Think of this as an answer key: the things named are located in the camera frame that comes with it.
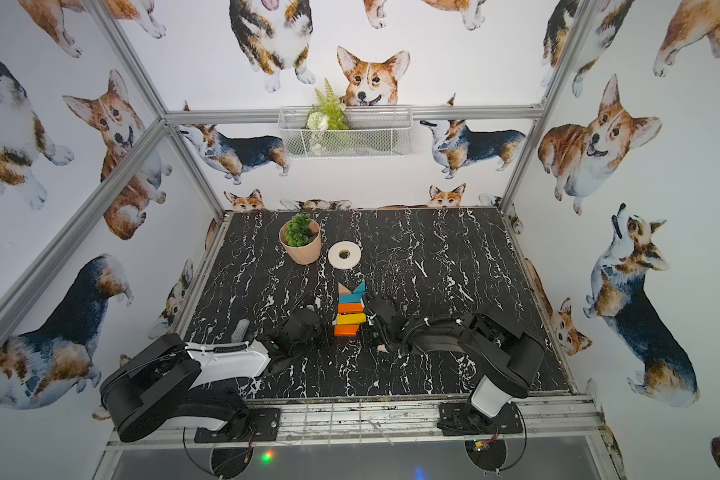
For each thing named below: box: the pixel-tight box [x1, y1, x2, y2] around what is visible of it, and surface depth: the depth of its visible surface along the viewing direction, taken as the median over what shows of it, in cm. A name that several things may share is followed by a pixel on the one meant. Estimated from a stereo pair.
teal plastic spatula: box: [231, 318, 251, 343], surface depth 91 cm
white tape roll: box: [328, 240, 362, 270], surface depth 109 cm
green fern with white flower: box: [305, 78, 349, 155], surface depth 85 cm
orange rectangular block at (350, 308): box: [337, 303, 364, 313], surface depth 96 cm
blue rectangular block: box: [339, 292, 362, 303], surface depth 98 cm
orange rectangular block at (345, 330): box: [334, 324, 359, 337], surface depth 90 cm
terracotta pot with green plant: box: [278, 213, 322, 266], surface depth 99 cm
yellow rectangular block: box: [336, 313, 367, 325], surface depth 93 cm
